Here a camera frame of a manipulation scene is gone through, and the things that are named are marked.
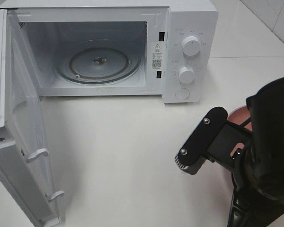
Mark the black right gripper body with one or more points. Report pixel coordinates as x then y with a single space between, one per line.
223 147

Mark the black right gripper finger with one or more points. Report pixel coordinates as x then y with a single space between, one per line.
193 152

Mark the pink round plate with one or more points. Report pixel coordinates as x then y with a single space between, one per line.
239 116

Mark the white round door button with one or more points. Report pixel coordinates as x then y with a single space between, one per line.
182 94

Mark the white timer knob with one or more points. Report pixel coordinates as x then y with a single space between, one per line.
186 75

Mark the white microwave door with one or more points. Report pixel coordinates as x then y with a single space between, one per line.
25 165

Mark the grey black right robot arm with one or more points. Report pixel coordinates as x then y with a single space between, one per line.
252 150

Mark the white upper power knob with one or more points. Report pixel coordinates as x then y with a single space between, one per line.
191 45

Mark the white microwave oven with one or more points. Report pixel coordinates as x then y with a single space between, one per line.
53 24

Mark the white warning label sticker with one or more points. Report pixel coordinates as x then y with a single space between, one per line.
156 56

